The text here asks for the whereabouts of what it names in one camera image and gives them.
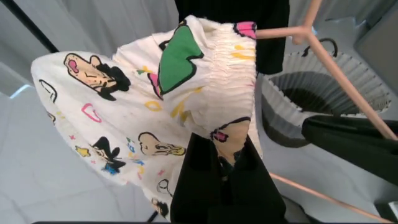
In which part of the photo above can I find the cream printed garment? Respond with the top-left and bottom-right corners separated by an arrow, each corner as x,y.
30,14 -> 264,218

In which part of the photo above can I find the pink clothes hanger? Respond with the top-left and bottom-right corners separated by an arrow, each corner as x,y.
254,0 -> 398,223

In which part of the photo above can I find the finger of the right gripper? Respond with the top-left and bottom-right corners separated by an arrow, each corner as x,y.
306,115 -> 398,139
301,124 -> 398,187

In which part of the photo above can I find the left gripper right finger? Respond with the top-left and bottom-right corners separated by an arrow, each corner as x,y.
223,136 -> 287,222

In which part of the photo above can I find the white laundry basket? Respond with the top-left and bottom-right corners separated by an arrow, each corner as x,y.
260,37 -> 393,149

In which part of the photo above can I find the black clothes rack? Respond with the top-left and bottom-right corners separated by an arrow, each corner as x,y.
0,0 -> 60,54

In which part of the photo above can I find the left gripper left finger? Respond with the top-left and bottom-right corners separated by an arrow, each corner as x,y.
170,133 -> 224,222

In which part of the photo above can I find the black t-shirt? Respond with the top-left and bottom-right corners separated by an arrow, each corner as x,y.
174,0 -> 290,75

